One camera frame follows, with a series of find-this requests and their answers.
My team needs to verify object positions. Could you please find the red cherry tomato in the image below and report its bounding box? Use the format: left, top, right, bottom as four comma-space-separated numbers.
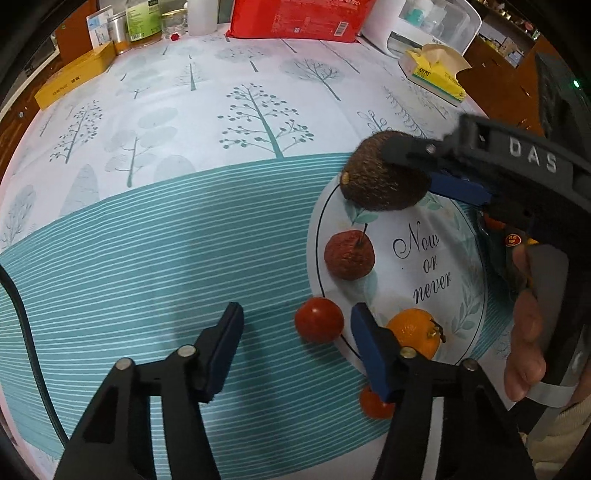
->
294, 297, 345, 344
359, 386, 394, 420

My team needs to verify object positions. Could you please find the orange tangerine with stem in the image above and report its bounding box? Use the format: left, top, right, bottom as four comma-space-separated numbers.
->
387, 308, 447, 360

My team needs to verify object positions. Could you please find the white squeeze bottle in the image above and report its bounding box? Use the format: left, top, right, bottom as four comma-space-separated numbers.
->
186, 0, 219, 36

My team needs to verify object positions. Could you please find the dark avocado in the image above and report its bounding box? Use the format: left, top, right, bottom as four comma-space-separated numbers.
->
339, 130, 430, 212

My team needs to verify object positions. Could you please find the yellow flat box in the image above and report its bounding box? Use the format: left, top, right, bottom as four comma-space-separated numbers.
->
34, 41, 116, 110

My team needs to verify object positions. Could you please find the white cosmetics storage case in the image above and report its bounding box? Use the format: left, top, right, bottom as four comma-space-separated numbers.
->
361, 0, 482, 58

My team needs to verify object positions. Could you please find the tree pattern tablecloth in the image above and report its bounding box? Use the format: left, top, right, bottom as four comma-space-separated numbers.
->
0, 32, 528, 480

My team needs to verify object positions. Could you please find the black cable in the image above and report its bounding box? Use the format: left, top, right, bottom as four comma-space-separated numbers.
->
0, 264, 70, 448

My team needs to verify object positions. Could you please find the person right hand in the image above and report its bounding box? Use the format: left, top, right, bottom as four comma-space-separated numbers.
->
504, 245, 546, 402

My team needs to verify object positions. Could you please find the dark red wrinkled fruit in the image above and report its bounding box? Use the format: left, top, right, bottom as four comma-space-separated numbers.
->
324, 230, 376, 281

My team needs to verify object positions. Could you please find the clear bottle green label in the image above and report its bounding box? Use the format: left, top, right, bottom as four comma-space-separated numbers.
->
125, 0, 161, 45

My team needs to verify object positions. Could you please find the dark overripe banana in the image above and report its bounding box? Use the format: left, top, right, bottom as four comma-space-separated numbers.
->
478, 212, 537, 301

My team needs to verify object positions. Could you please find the small metal can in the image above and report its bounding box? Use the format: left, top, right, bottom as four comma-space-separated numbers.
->
107, 11, 131, 55

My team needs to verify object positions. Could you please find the red paper cup package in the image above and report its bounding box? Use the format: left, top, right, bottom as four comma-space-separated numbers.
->
226, 0, 375, 43

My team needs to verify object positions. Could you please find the small white blue box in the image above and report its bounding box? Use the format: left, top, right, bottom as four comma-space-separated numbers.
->
86, 5, 113, 49

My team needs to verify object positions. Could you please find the yellow tissue pack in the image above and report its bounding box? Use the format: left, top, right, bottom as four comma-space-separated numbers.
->
399, 43, 472, 106

